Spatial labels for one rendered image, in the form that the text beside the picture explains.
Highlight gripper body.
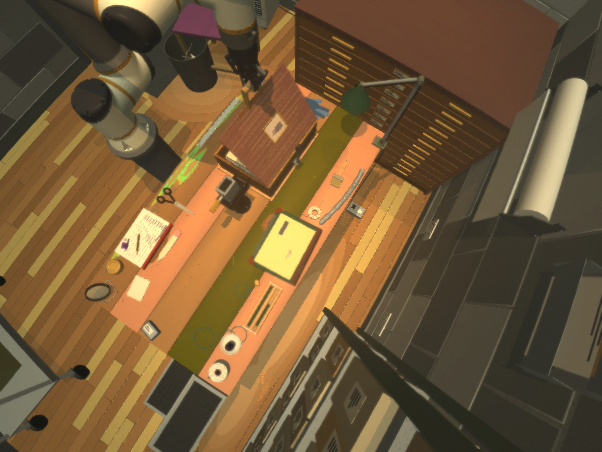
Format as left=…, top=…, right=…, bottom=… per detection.
left=224, top=34, right=270, bottom=87

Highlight cream label holder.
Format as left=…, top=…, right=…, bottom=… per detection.
left=263, top=114, right=289, bottom=143

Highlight brown transfer box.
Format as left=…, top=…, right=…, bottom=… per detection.
left=213, top=125, right=317, bottom=202

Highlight grey dater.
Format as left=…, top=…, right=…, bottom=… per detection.
left=214, top=175, right=242, bottom=205

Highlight dark dater stand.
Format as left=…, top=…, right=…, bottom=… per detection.
left=220, top=184, right=256, bottom=214

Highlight yellow flat box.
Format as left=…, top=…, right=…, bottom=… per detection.
left=250, top=211, right=324, bottom=287

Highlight grey roll stand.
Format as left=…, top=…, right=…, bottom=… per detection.
left=471, top=88, right=568, bottom=236

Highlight green translucent strip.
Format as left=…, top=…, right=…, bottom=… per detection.
left=165, top=91, right=248, bottom=190

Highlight dark round waste bin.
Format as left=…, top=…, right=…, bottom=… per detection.
left=162, top=32, right=219, bottom=94

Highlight purple lamp shade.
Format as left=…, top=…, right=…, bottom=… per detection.
left=171, top=3, right=223, bottom=42

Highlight blue gloves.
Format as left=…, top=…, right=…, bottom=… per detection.
left=304, top=96, right=331, bottom=120

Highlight green desk lamp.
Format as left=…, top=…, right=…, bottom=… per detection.
left=339, top=74, right=427, bottom=150

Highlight small tan brush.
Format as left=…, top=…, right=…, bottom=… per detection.
left=329, top=159, right=350, bottom=190

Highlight black scissors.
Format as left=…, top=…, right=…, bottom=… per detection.
left=155, top=186, right=195, bottom=217

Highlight grey ruler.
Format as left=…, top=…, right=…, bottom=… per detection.
left=319, top=167, right=368, bottom=226

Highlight cream bone folder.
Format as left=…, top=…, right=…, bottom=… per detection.
left=156, top=229, right=183, bottom=263

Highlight white notebook with red cover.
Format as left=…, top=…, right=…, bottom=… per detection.
left=114, top=207, right=172, bottom=270

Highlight brown drawer cabinet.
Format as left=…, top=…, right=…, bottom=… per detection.
left=293, top=0, right=562, bottom=193

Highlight green desk mat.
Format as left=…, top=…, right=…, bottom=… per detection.
left=168, top=107, right=364, bottom=377

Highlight dark grey cupboard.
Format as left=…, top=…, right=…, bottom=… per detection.
left=0, top=0, right=102, bottom=159

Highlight wooden pen tray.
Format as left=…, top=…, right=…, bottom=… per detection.
left=243, top=280, right=285, bottom=336

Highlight cream paper pad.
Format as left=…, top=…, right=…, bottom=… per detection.
left=126, top=274, right=152, bottom=303

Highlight grey oval magnifier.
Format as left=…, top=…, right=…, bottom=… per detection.
left=83, top=280, right=118, bottom=304

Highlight white tape spool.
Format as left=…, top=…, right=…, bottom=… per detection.
left=207, top=359, right=232, bottom=384
left=218, top=326, right=249, bottom=356

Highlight cream paper roll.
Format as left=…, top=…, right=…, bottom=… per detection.
left=514, top=77, right=590, bottom=225

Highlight grey card drawer cabinet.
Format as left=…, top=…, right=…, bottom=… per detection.
left=241, top=313, right=424, bottom=452

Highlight dark grey floor mat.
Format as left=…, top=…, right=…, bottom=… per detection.
left=143, top=358, right=230, bottom=452

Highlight dark slanted beam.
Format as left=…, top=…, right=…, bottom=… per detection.
left=321, top=306, right=523, bottom=452

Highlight grey shelving unit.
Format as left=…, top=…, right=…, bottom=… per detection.
left=361, top=0, right=602, bottom=452

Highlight grey wheeled trolley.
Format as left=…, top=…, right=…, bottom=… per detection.
left=0, top=277, right=91, bottom=440

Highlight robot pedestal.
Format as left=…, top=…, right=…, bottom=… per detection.
left=132, top=133, right=190, bottom=178

